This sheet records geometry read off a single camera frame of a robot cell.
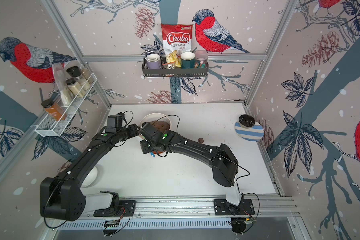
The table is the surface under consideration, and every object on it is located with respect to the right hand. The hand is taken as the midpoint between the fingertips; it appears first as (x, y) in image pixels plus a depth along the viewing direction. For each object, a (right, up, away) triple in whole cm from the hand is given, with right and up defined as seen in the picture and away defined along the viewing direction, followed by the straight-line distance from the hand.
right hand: (144, 145), depth 78 cm
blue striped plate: (+70, +4, +23) cm, 74 cm away
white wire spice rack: (-40, +13, -10) cm, 43 cm away
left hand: (-5, +10, +7) cm, 13 cm away
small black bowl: (+66, +12, +26) cm, 72 cm away
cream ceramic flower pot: (+4, +13, +20) cm, 24 cm away
